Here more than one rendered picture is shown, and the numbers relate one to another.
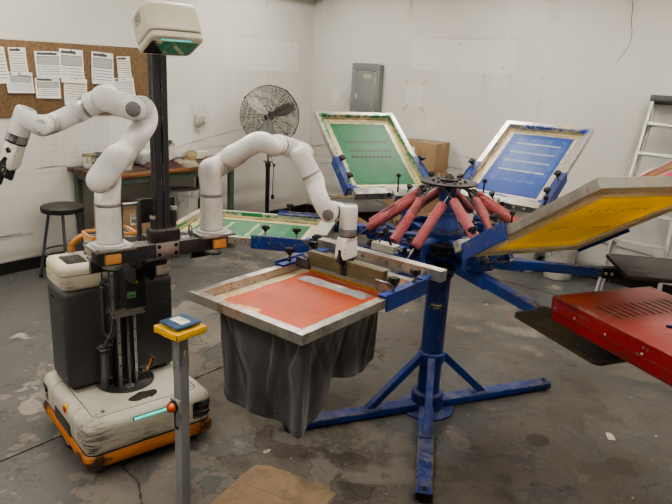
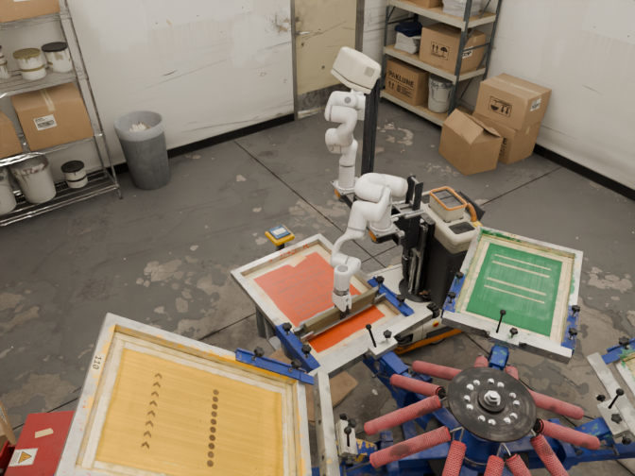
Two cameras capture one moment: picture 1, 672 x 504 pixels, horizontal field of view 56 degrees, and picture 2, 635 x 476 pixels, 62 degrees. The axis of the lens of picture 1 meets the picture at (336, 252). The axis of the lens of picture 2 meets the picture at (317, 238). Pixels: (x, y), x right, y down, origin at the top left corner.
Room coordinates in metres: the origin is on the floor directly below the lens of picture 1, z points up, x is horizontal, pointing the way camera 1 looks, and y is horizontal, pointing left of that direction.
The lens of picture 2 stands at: (2.97, -1.76, 2.87)
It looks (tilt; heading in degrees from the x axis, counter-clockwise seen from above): 38 degrees down; 108
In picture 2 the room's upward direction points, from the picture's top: straight up
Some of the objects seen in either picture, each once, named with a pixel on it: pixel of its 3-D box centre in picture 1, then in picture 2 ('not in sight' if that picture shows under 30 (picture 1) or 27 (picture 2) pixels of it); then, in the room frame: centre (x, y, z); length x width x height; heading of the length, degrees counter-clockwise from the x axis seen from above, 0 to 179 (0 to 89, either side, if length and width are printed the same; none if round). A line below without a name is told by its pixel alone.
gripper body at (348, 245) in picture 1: (347, 245); (341, 297); (2.54, -0.05, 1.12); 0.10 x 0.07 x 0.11; 142
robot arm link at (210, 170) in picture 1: (211, 176); not in sight; (2.62, 0.54, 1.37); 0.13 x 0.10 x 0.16; 174
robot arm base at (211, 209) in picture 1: (209, 212); (384, 212); (2.62, 0.55, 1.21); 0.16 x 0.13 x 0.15; 41
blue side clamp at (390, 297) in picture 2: (301, 262); (388, 298); (2.74, 0.16, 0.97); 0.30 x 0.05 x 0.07; 142
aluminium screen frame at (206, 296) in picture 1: (313, 290); (317, 294); (2.38, 0.08, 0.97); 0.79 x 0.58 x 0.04; 142
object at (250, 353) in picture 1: (260, 367); not in sight; (2.15, 0.26, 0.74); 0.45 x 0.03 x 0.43; 52
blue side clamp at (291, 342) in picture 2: (403, 293); (297, 348); (2.40, -0.28, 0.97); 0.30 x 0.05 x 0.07; 142
